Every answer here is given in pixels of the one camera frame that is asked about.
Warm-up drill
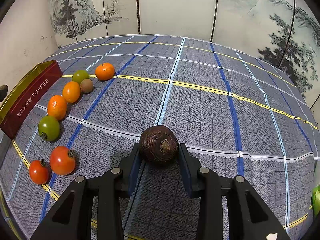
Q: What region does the green tomato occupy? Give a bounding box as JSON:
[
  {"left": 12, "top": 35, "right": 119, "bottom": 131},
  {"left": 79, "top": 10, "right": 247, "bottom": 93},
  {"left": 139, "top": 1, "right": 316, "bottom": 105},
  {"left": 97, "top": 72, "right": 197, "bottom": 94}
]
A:
[
  {"left": 72, "top": 70, "right": 89, "bottom": 85},
  {"left": 38, "top": 115, "right": 60, "bottom": 141}
]

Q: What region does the red tomato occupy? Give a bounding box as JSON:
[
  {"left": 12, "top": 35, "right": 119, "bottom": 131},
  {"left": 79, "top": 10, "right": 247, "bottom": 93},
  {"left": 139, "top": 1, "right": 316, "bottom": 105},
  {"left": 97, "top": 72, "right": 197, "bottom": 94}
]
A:
[
  {"left": 29, "top": 160, "right": 49, "bottom": 185},
  {"left": 49, "top": 146, "right": 76, "bottom": 176}
]

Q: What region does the red gold toffee tin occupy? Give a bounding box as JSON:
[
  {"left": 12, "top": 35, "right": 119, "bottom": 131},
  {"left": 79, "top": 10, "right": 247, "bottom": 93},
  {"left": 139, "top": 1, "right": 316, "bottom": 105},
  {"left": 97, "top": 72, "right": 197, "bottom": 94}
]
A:
[{"left": 1, "top": 60, "right": 62, "bottom": 140}]

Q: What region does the blue plaid tablecloth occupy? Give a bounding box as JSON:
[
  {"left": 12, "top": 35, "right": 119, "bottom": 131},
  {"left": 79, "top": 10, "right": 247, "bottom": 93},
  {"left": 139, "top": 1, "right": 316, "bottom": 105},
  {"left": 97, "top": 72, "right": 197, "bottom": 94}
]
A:
[{"left": 1, "top": 35, "right": 319, "bottom": 239}]

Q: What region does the small brown kiwi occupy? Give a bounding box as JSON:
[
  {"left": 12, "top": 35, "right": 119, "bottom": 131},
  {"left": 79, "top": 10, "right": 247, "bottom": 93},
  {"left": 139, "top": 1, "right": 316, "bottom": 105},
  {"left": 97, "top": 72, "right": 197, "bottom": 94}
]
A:
[{"left": 80, "top": 79, "right": 94, "bottom": 94}]

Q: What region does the upper red tomato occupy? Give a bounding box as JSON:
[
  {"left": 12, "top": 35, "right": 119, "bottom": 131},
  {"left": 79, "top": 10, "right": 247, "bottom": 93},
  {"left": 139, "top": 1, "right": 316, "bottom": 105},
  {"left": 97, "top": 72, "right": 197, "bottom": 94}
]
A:
[{"left": 49, "top": 146, "right": 76, "bottom": 176}]

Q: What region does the far orange mandarin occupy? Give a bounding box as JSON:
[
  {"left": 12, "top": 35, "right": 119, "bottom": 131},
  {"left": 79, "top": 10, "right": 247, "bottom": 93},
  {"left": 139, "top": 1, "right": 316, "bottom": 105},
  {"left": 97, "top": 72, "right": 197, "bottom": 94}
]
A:
[{"left": 95, "top": 62, "right": 115, "bottom": 81}]

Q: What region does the large orange mandarin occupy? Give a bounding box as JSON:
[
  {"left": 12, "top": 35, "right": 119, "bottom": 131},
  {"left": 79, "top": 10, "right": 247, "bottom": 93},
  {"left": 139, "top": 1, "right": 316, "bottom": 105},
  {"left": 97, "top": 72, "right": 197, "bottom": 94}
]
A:
[{"left": 47, "top": 95, "right": 67, "bottom": 121}]

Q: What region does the lower red tomato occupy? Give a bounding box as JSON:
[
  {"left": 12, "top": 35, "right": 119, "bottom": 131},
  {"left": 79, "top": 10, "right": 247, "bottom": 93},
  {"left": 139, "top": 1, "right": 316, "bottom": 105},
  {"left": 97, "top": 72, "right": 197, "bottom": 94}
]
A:
[{"left": 29, "top": 160, "right": 49, "bottom": 185}]

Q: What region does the green object at edge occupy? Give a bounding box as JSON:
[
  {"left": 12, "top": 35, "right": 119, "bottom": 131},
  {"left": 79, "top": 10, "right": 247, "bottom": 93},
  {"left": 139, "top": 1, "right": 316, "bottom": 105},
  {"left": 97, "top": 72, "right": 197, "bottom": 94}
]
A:
[{"left": 312, "top": 185, "right": 320, "bottom": 218}]

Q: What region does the oval orange kumquat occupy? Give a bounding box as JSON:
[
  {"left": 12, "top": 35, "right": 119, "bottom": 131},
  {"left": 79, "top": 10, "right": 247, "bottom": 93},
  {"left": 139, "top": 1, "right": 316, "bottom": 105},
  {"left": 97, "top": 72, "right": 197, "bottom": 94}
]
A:
[{"left": 62, "top": 81, "right": 81, "bottom": 103}]

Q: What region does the painted folding screen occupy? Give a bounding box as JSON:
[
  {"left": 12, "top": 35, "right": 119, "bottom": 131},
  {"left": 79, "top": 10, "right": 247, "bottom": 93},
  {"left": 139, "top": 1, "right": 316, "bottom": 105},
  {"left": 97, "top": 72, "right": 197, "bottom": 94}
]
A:
[{"left": 48, "top": 0, "right": 319, "bottom": 109}]

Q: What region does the large dark water chestnut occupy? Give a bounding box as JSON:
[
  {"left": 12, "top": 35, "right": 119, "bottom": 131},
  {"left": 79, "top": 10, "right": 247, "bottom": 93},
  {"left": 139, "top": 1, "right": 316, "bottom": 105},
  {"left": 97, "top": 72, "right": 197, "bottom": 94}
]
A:
[{"left": 139, "top": 125, "right": 178, "bottom": 167}]

